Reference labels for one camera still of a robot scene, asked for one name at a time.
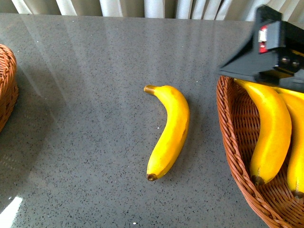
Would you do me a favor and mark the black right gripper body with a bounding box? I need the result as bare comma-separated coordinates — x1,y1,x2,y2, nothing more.
249,5,304,92

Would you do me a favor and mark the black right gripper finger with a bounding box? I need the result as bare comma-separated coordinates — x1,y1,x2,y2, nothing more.
219,35,261,82

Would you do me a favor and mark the yellow banana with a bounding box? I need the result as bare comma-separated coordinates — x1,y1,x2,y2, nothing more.
144,85,190,181
234,79,292,186
280,93,304,199
273,87,304,100

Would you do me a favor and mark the right brown wicker basket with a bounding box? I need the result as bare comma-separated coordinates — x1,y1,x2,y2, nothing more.
216,76,304,228

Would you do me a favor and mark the brown wicker basket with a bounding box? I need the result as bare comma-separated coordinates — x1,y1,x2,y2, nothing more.
0,44,19,131
216,76,304,228

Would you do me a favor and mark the white pleated curtain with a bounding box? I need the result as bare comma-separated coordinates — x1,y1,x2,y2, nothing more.
0,0,304,22

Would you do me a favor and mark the left brown wicker basket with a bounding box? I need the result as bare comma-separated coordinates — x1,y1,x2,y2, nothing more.
0,44,19,131

